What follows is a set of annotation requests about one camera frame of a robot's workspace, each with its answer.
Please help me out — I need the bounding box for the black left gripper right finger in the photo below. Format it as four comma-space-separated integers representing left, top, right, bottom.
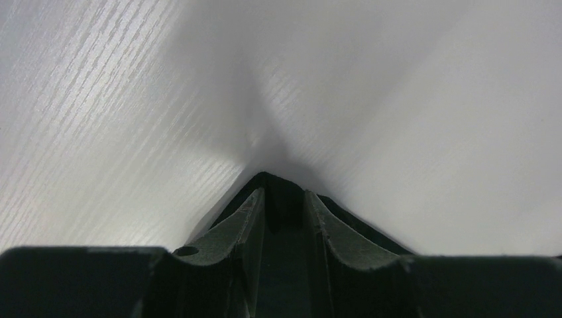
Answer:
304, 191, 561, 317

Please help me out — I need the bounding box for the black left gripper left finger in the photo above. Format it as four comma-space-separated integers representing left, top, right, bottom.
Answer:
1, 189, 265, 317

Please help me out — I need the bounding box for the black t-shirt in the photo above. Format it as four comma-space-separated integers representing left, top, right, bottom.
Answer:
188, 171, 416, 318

